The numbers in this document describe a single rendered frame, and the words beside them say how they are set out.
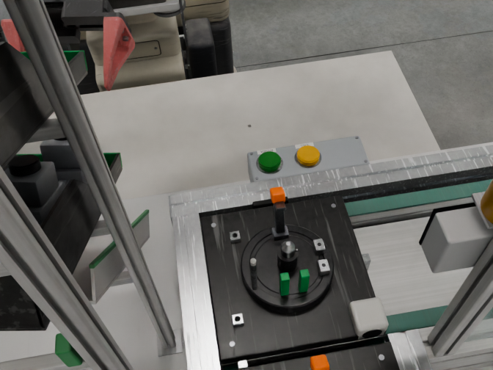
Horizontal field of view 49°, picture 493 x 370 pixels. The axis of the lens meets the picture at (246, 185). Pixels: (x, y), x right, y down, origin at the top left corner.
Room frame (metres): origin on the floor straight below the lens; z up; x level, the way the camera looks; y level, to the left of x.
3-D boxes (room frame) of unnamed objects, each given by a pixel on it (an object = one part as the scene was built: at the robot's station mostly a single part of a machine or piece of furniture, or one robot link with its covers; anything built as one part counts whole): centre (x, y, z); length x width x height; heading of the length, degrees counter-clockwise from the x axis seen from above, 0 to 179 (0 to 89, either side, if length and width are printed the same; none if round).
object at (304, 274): (0.34, -0.07, 1.01); 0.01 x 0.01 x 0.05; 7
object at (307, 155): (0.60, -0.11, 0.96); 0.04 x 0.04 x 0.02
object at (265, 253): (0.38, -0.05, 0.98); 0.14 x 0.14 x 0.02
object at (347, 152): (0.60, -0.11, 0.93); 0.21 x 0.07 x 0.06; 97
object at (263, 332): (0.38, -0.05, 0.96); 0.24 x 0.24 x 0.02; 7
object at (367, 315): (0.29, -0.16, 0.97); 0.05 x 0.05 x 0.04; 7
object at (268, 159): (0.59, -0.04, 0.96); 0.04 x 0.04 x 0.02
